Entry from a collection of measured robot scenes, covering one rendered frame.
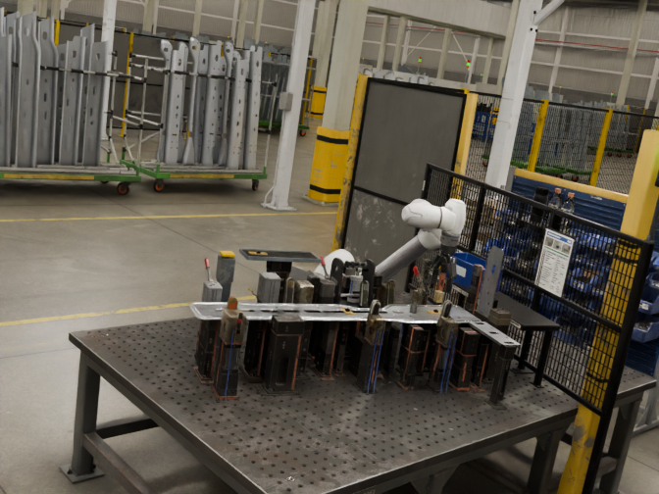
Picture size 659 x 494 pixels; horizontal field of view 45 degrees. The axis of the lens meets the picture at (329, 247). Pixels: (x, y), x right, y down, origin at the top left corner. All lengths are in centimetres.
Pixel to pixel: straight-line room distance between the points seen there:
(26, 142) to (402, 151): 514
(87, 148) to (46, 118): 61
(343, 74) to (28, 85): 425
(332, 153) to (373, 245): 495
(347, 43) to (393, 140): 510
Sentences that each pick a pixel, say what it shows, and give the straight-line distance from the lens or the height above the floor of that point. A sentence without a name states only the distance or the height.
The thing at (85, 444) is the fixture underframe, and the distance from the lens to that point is 397.
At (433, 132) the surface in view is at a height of 165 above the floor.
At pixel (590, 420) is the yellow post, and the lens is 390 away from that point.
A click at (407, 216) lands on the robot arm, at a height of 145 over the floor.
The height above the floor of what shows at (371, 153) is 137.
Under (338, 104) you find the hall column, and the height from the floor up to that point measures 147.
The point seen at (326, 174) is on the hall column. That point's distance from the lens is 1158.
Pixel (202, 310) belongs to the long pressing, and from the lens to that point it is 337.
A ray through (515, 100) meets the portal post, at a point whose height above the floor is 195.
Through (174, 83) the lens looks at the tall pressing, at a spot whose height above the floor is 143.
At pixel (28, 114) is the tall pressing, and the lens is 1009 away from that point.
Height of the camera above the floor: 210
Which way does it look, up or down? 13 degrees down
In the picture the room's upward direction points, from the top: 9 degrees clockwise
